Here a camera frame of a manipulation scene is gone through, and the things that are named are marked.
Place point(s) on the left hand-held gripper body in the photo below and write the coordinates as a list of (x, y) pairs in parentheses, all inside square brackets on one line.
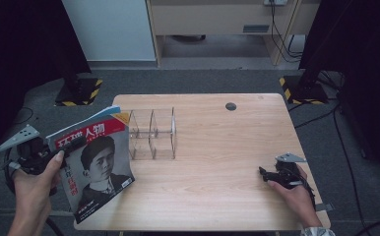
[(30, 152)]

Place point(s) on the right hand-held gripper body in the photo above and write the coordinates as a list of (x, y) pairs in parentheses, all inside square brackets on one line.
[(289, 172)]

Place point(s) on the magazine with portrait cover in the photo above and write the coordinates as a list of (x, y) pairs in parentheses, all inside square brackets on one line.
[(96, 167)]

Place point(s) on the clear acrylic divider rack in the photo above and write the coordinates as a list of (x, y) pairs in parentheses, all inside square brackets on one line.
[(155, 134)]

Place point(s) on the person's right hand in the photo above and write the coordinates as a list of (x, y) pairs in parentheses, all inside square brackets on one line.
[(298, 200)]

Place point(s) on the person's left hand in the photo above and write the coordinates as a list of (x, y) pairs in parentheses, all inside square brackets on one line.
[(35, 190)]

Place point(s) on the grey tape patch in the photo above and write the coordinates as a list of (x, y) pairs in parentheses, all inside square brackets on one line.
[(324, 207)]

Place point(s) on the striped black stand base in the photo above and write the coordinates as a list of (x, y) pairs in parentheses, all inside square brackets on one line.
[(304, 91), (79, 93)]

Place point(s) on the dark round table grommet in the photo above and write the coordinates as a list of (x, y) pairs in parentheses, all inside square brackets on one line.
[(230, 106)]

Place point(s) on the black curtain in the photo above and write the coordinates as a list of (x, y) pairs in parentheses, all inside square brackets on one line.
[(20, 49), (358, 65)]

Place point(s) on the white cabinet panel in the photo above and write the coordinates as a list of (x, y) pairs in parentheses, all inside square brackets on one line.
[(109, 29)]

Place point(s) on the light wooden desk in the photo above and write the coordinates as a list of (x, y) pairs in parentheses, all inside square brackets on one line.
[(211, 19)]

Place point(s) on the white power strip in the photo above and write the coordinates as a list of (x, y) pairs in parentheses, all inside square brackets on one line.
[(275, 2)]

